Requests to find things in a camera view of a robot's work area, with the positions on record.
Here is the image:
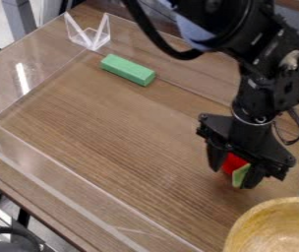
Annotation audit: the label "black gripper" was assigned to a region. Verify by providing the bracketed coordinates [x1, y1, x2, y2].
[196, 113, 297, 189]

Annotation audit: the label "red felt strawberry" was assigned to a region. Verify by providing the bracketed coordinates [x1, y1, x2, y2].
[222, 153, 251, 188]

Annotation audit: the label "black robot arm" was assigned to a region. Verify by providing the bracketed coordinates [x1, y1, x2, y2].
[121, 0, 299, 189]

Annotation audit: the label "wooden bowl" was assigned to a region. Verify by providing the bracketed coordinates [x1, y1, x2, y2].
[223, 197, 299, 252]

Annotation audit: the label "clear acrylic tray walls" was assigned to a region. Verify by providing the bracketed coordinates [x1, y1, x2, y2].
[0, 7, 299, 252]

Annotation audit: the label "green rectangular block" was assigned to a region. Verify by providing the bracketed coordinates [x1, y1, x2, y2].
[100, 54, 156, 87]

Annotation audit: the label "black cable bottom left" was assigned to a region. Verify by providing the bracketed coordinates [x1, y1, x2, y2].
[0, 225, 44, 252]

